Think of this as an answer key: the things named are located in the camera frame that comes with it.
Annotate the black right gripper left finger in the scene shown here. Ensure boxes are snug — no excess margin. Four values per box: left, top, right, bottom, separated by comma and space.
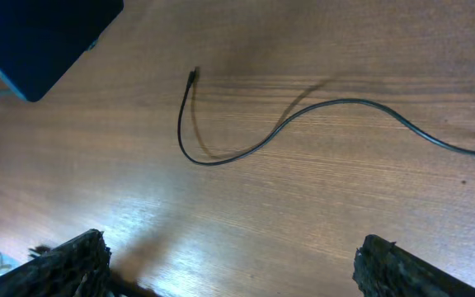
0, 229, 111, 297

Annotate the blue Samsung smartphone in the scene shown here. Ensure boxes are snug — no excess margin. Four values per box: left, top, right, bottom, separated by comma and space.
0, 0, 124, 102

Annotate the thin black charger cable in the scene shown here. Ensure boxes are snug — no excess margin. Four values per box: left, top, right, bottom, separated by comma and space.
176, 68, 475, 167

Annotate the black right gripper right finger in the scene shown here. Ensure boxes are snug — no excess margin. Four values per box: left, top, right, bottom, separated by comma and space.
352, 234, 475, 297

